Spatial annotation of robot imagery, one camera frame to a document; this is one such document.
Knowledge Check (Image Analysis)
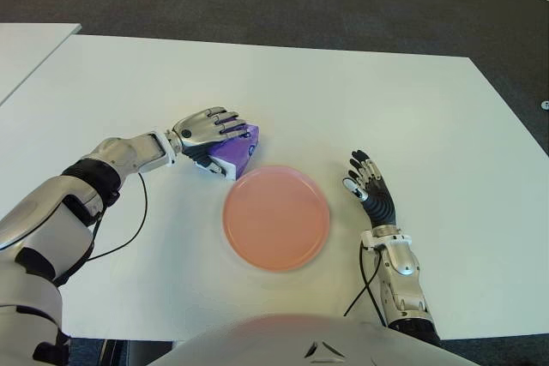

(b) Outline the round pink plate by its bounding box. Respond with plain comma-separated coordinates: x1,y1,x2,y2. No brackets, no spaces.
221,164,332,273

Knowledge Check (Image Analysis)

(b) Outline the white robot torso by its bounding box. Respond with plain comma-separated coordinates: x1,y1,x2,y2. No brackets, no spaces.
148,313,468,366

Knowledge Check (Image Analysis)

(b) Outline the white side table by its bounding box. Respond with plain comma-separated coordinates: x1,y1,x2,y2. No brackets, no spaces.
0,22,82,105

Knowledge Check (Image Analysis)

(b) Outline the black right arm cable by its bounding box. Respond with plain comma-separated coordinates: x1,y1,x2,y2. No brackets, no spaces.
342,243,387,327

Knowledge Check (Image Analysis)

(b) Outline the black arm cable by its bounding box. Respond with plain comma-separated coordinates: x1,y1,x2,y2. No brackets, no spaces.
342,243,387,327
55,171,149,285

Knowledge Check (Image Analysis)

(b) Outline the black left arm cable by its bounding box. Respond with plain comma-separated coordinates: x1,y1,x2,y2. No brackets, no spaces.
55,171,149,285

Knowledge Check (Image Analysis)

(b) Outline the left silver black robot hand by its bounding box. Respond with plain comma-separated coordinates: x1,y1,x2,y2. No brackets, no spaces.
171,106,250,177

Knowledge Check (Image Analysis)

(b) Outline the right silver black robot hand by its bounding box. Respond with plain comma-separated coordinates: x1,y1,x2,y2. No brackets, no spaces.
341,149,398,230

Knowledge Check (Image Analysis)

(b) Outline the purple tissue paper pack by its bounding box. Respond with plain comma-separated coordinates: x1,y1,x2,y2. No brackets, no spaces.
195,123,262,182

